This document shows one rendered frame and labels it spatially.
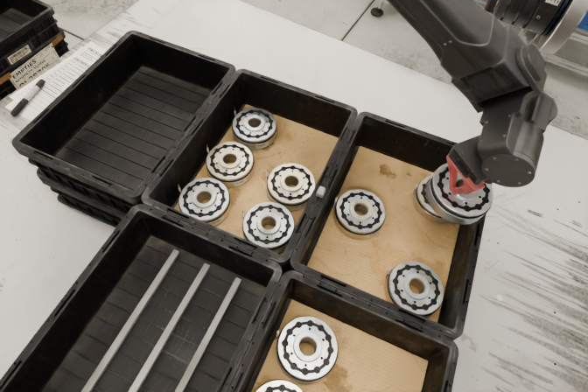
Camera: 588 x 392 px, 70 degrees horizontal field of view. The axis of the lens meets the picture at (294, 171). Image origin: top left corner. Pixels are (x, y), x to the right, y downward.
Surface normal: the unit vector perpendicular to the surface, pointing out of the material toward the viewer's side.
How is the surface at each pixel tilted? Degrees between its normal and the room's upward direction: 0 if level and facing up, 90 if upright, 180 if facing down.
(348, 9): 0
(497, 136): 52
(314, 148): 0
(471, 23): 32
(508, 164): 91
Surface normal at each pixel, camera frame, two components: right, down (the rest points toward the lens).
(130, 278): 0.05, -0.56
